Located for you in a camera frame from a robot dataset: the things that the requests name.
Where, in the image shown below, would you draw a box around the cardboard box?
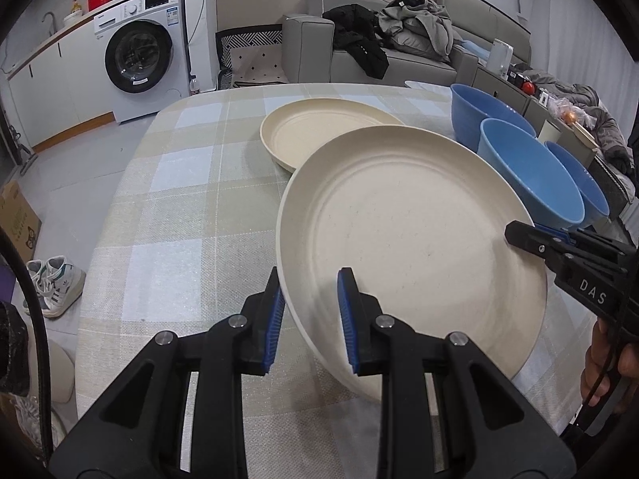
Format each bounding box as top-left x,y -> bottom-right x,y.
0,180 -> 41,263

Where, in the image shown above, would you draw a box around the white sneakers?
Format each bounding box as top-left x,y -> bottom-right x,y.
26,255 -> 85,319

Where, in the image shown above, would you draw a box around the grey side cabinet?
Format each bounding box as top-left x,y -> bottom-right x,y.
471,61 -> 636,221

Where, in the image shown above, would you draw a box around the white kitchen cabinets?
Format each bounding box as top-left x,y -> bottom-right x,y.
9,25 -> 114,147

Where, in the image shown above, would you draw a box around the white washing machine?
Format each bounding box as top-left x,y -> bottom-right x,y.
93,0 -> 191,123

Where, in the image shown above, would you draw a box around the blue bowl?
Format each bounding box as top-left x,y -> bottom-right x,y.
545,141 -> 610,228
478,118 -> 585,229
449,83 -> 536,152

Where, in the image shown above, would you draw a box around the beige plate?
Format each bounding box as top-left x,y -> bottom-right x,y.
260,97 -> 402,173
276,125 -> 547,401

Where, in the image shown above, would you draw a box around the right hand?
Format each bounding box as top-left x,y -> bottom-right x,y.
581,318 -> 639,413

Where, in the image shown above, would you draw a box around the grey clothes pile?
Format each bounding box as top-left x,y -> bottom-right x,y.
377,0 -> 461,62

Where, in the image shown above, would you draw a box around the black jacket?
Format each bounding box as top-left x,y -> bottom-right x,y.
321,3 -> 390,80

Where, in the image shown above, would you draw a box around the grey sofa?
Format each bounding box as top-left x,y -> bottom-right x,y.
282,0 -> 531,87

